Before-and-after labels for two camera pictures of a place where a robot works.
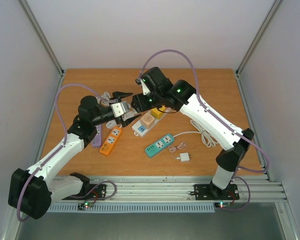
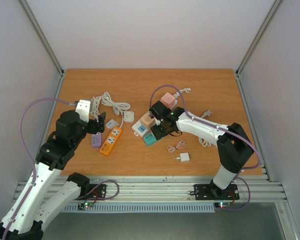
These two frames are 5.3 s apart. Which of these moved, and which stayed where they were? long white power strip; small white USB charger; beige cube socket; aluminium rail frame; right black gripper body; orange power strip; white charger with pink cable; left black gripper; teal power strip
Moved: left black gripper; right black gripper body; teal power strip
Stayed: long white power strip; beige cube socket; orange power strip; small white USB charger; white charger with pink cable; aluminium rail frame
